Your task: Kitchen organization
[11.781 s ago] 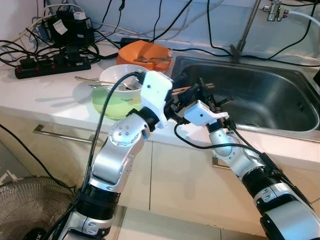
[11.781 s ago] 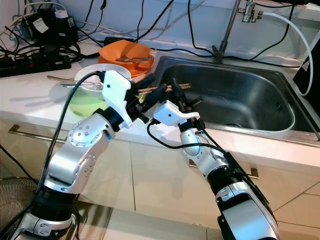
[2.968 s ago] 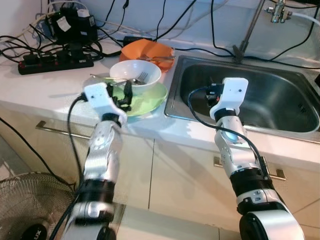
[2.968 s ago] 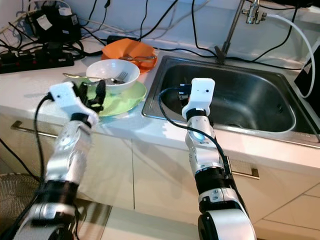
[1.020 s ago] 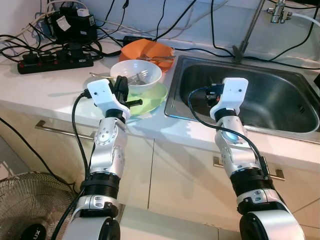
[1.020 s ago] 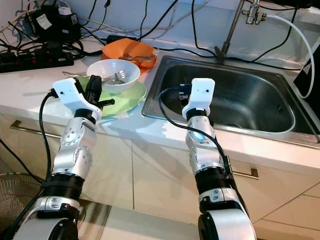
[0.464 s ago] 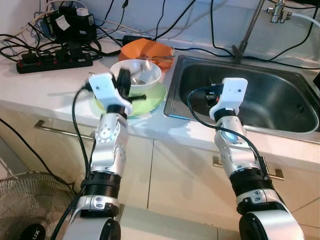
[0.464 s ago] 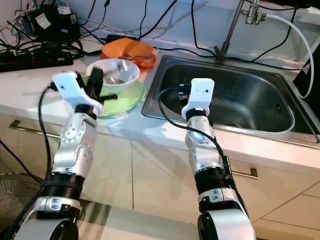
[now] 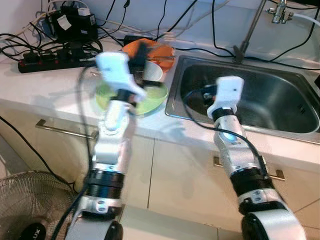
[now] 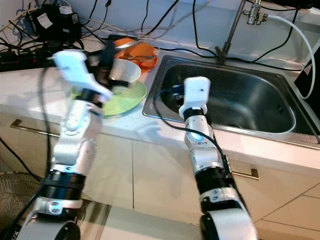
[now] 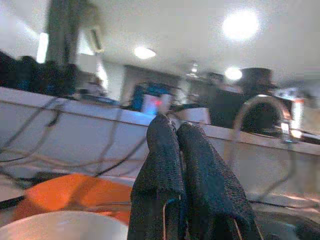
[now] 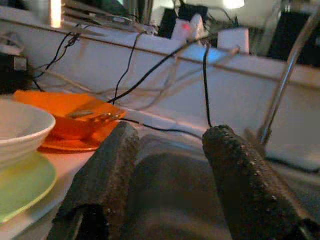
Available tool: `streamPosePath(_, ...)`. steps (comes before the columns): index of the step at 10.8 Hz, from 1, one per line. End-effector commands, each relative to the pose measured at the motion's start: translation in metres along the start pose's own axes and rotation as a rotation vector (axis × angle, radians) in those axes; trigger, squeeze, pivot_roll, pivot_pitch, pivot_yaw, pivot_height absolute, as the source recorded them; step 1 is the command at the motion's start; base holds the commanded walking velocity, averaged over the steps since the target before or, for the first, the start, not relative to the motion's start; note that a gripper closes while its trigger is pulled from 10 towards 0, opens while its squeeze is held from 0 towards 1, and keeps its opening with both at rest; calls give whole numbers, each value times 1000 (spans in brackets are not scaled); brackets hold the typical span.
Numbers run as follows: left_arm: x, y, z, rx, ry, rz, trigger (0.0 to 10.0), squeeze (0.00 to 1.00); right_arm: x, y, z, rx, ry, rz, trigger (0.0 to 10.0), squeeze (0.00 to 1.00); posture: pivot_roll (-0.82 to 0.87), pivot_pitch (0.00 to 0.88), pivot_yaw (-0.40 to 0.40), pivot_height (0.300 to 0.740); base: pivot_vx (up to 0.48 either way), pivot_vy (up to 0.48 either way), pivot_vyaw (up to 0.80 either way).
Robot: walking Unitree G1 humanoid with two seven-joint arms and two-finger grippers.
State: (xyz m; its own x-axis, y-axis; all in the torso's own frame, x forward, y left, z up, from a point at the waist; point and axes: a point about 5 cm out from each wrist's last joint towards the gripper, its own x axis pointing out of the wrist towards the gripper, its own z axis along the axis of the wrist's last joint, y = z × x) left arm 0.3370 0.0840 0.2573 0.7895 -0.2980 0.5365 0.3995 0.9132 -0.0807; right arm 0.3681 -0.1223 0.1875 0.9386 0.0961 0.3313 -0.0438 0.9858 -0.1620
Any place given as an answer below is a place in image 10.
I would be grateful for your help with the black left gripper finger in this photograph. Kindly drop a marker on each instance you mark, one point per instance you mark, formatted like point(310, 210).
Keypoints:
point(110, 52)

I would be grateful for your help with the white bowl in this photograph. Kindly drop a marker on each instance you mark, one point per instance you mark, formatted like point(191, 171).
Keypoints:
point(127, 71)

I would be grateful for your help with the light green plate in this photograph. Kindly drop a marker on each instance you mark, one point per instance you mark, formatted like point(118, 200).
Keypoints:
point(125, 104)

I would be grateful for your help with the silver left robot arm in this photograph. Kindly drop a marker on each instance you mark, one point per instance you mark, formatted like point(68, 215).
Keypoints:
point(75, 155)

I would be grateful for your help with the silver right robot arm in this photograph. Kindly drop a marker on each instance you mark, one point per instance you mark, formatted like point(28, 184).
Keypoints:
point(210, 165)

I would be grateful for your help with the metal spoon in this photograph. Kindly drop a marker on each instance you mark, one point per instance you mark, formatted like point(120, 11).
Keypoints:
point(142, 57)

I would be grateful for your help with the orange bowl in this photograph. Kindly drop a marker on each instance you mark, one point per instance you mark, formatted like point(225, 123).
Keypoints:
point(142, 47)

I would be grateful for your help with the orange plate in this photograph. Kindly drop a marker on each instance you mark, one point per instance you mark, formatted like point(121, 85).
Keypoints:
point(150, 65)

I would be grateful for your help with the large black power adapter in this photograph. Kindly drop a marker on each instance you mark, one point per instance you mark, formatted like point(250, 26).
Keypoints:
point(52, 22)

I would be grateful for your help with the stainless steel sink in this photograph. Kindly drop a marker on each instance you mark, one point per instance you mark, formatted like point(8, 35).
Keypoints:
point(250, 97)

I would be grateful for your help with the black power strip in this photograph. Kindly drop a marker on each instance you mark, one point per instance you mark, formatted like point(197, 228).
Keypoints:
point(25, 60)

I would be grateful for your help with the chrome gooseneck faucet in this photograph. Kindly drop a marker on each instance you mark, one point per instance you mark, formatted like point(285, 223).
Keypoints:
point(230, 32)

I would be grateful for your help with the black countertop appliance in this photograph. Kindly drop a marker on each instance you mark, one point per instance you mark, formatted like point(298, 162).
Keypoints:
point(311, 75)

